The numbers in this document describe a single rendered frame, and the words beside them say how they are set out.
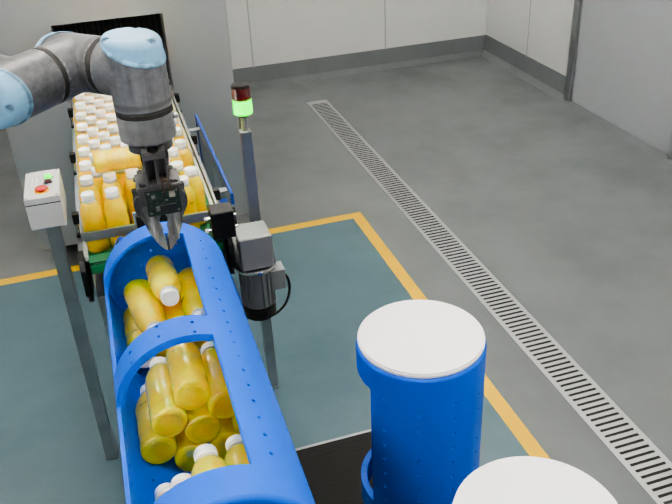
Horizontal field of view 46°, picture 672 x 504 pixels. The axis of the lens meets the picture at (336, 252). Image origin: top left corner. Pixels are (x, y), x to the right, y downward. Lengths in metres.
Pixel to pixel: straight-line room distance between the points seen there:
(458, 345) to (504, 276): 2.21
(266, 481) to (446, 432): 0.65
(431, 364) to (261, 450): 0.54
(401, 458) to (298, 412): 1.36
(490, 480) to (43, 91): 0.95
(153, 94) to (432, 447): 0.96
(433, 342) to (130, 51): 0.89
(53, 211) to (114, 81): 1.21
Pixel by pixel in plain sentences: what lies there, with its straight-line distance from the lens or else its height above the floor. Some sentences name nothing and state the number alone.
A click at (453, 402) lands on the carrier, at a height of 0.95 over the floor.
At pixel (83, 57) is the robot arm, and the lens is 1.30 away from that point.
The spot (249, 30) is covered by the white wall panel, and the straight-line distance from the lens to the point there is 6.56.
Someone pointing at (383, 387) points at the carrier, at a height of 0.99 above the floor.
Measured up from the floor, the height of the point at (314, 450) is 0.15.
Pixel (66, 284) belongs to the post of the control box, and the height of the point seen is 0.76.
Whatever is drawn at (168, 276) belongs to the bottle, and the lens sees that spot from 1.76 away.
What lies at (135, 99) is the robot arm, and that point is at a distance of 1.25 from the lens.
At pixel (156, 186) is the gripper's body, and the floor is 1.53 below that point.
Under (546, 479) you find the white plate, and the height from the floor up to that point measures 1.04.
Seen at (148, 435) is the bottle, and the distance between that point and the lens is 1.52.
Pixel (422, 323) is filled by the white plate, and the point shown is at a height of 1.04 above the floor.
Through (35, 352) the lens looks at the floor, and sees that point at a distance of 3.73.
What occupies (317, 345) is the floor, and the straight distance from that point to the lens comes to 3.44.
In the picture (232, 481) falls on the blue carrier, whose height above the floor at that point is 1.23.
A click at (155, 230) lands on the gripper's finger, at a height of 1.44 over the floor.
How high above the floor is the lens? 2.07
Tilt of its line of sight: 30 degrees down
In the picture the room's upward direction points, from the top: 3 degrees counter-clockwise
